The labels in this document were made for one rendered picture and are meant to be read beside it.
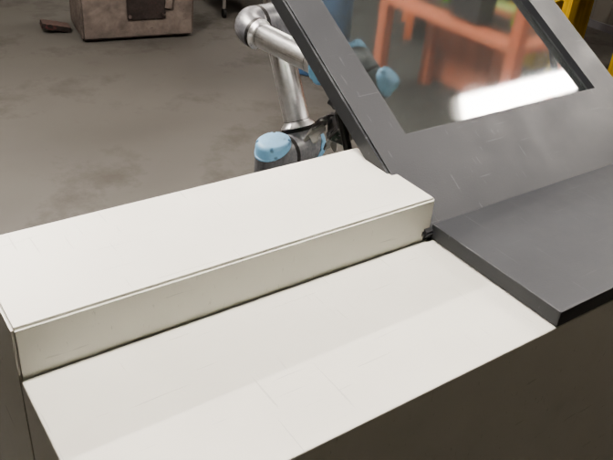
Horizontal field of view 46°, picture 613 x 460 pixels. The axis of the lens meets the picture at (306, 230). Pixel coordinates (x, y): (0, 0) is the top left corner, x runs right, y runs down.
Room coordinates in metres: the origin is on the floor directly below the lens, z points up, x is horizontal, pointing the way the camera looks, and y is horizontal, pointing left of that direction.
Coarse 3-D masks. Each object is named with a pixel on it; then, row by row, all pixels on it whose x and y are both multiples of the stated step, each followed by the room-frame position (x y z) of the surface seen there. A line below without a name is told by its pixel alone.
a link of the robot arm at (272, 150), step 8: (264, 136) 2.17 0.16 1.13; (272, 136) 2.17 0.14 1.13; (280, 136) 2.17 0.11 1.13; (288, 136) 2.17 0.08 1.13; (256, 144) 2.13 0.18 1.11; (264, 144) 2.12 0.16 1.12; (272, 144) 2.12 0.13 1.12; (280, 144) 2.12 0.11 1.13; (288, 144) 2.13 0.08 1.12; (296, 144) 2.18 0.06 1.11; (256, 152) 2.12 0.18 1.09; (264, 152) 2.10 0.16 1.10; (272, 152) 2.09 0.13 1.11; (280, 152) 2.10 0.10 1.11; (288, 152) 2.13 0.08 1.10; (296, 152) 2.16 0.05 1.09; (256, 160) 2.12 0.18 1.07; (264, 160) 2.10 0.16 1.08; (272, 160) 2.09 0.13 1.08; (280, 160) 2.10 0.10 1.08; (288, 160) 2.13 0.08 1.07; (296, 160) 2.15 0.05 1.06; (256, 168) 2.12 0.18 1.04; (264, 168) 2.10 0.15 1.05; (272, 168) 2.09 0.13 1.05
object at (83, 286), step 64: (192, 192) 1.03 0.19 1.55; (256, 192) 1.05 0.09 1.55; (320, 192) 1.07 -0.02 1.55; (384, 192) 1.09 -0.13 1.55; (0, 256) 0.81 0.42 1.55; (64, 256) 0.82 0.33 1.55; (128, 256) 0.83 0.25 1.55; (192, 256) 0.85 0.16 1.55; (256, 256) 0.87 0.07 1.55; (320, 256) 0.94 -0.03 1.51; (0, 320) 0.71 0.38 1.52; (64, 320) 0.70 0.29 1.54; (128, 320) 0.75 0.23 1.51; (192, 320) 0.81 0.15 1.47; (0, 384) 0.79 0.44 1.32; (0, 448) 0.92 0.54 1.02
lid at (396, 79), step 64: (320, 0) 1.48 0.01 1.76; (384, 0) 1.59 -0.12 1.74; (448, 0) 1.69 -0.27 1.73; (512, 0) 1.79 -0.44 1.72; (320, 64) 1.33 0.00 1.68; (384, 64) 1.42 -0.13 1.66; (448, 64) 1.50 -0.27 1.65; (512, 64) 1.58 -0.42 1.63; (576, 64) 1.65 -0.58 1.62; (384, 128) 1.24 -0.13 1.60; (448, 128) 1.31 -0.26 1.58; (512, 128) 1.38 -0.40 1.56; (576, 128) 1.45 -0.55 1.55; (448, 192) 1.17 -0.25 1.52; (512, 192) 1.22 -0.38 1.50
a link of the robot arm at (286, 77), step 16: (272, 16) 2.30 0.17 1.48; (288, 32) 2.32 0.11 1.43; (272, 64) 2.31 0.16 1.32; (288, 64) 2.29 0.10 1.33; (288, 80) 2.27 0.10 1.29; (288, 96) 2.26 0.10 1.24; (304, 96) 2.30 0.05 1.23; (288, 112) 2.25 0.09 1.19; (304, 112) 2.26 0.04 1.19; (288, 128) 2.22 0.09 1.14; (304, 128) 2.22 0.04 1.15; (304, 144) 2.19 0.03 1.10; (320, 144) 2.23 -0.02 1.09; (304, 160) 2.18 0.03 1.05
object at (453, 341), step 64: (576, 192) 1.25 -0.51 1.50; (384, 256) 1.01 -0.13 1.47; (448, 256) 1.03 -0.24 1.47; (512, 256) 1.00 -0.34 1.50; (576, 256) 1.01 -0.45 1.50; (256, 320) 0.82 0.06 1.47; (320, 320) 0.83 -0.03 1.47; (384, 320) 0.84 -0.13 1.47; (448, 320) 0.85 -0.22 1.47; (512, 320) 0.87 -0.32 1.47; (576, 320) 0.89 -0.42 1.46; (64, 384) 0.66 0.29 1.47; (128, 384) 0.67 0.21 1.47; (192, 384) 0.68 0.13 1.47; (256, 384) 0.69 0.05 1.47; (320, 384) 0.70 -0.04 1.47; (384, 384) 0.71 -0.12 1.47; (448, 384) 0.73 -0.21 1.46; (512, 384) 0.82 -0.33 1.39; (576, 384) 0.93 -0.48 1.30; (64, 448) 0.56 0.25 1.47; (128, 448) 0.57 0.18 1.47; (192, 448) 0.58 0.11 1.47; (256, 448) 0.58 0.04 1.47; (320, 448) 0.60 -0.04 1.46; (384, 448) 0.66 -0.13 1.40; (448, 448) 0.75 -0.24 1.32; (512, 448) 0.85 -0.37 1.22; (576, 448) 0.99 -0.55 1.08
